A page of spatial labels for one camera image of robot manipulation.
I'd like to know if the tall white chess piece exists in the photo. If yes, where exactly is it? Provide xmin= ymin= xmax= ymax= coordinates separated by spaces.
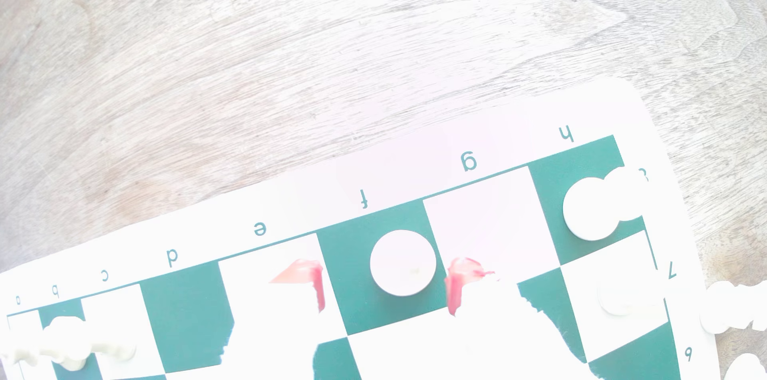
xmin=0 ymin=316 xmax=97 ymax=372

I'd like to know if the green and white chess mat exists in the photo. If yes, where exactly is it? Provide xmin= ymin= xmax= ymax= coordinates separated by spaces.
xmin=0 ymin=77 xmax=720 ymax=380

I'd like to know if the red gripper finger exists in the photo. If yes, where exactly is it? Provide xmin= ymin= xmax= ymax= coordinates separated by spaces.
xmin=221 ymin=259 xmax=349 ymax=380
xmin=446 ymin=257 xmax=600 ymax=380

